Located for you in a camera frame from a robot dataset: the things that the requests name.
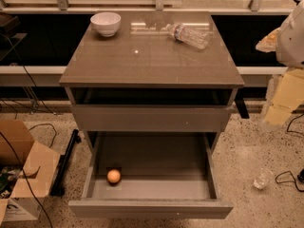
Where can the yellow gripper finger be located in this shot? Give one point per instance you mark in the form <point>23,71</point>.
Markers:
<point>268,43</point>

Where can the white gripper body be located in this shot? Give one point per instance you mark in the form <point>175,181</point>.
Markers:
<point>292,40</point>

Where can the orange fruit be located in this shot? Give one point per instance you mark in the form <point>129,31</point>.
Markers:
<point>113,176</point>

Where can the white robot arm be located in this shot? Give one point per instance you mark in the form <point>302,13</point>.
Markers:
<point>287,42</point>

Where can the grey drawer cabinet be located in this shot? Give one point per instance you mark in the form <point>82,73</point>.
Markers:
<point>142,66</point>

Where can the open grey middle drawer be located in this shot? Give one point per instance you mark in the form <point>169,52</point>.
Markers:
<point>163,176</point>

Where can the clear plastic water bottle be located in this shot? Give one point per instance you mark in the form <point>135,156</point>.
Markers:
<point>190,36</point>

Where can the crumpled clear plastic cup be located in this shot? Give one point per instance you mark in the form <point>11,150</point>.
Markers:
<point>263,178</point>

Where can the white ceramic bowl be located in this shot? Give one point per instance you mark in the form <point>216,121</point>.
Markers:
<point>106,23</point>

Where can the black bar on floor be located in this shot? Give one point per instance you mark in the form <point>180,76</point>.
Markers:
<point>57,189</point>

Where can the brown cardboard box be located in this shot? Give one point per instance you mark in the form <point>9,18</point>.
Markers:
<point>19,149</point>

